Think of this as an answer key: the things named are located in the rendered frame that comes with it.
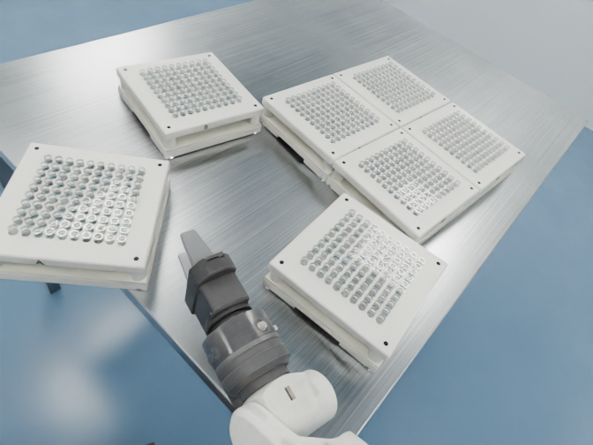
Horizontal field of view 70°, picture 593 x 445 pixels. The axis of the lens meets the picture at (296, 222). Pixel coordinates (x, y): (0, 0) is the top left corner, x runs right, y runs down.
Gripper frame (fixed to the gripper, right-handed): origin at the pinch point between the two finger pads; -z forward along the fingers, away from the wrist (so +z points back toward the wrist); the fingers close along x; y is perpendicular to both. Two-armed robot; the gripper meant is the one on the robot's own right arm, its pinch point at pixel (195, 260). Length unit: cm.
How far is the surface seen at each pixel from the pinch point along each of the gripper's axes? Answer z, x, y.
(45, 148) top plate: -37.6, 12.0, -10.1
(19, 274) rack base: -16.5, 15.8, -20.3
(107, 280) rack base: -9.6, 14.8, -9.5
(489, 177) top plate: 4, 8, 74
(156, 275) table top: -8.4, 17.1, -1.7
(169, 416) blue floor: -1, 105, 1
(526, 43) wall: -104, 73, 326
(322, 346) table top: 16.6, 15.1, 16.7
